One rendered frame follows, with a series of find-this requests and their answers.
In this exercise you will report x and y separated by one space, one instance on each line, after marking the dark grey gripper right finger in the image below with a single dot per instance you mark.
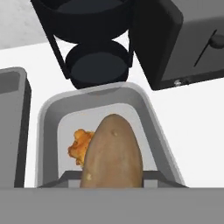
159 179

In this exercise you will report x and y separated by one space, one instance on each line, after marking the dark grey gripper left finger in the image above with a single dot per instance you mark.
68 179

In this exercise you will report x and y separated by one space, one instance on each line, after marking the brown sweet potato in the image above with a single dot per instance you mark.
113 154

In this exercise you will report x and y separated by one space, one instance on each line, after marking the orange fried chicken drumstick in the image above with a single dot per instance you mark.
78 147

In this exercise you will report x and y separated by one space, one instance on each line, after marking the grey tupperware container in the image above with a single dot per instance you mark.
13 125
99 116

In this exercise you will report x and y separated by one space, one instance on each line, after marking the black toaster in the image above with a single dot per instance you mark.
180 40

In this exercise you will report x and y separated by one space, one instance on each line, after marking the black coffee machine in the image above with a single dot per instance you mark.
90 38

